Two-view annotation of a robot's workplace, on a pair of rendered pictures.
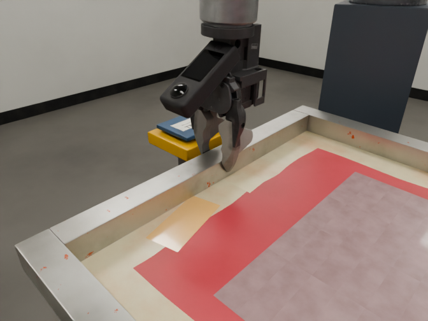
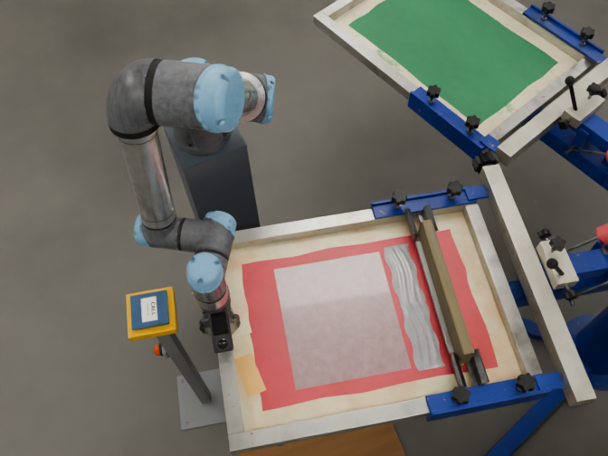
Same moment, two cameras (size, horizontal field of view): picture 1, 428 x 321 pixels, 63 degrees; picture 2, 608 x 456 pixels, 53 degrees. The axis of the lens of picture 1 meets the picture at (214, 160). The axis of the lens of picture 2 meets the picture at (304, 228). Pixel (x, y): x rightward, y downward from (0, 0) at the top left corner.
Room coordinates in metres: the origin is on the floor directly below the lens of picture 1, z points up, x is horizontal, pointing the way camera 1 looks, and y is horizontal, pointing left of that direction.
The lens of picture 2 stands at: (-0.03, 0.29, 2.52)
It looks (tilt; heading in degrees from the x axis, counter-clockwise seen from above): 61 degrees down; 308
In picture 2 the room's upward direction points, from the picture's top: 2 degrees counter-clockwise
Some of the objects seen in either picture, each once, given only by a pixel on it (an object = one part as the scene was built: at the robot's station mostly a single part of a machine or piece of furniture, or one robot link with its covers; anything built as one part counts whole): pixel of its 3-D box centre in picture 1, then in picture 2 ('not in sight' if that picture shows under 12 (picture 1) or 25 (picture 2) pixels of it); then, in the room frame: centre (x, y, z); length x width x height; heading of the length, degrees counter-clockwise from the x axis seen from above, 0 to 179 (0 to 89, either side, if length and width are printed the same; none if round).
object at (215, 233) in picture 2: not in sight; (209, 237); (0.55, -0.10, 1.30); 0.11 x 0.11 x 0.08; 27
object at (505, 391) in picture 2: not in sight; (485, 396); (-0.15, -0.26, 0.98); 0.30 x 0.05 x 0.07; 47
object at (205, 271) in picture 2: not in sight; (206, 276); (0.49, -0.02, 1.30); 0.09 x 0.08 x 0.11; 117
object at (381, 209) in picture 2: not in sight; (422, 206); (0.26, -0.64, 0.98); 0.30 x 0.05 x 0.07; 47
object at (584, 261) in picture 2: not in sight; (571, 267); (-0.17, -0.68, 1.02); 0.17 x 0.06 x 0.05; 47
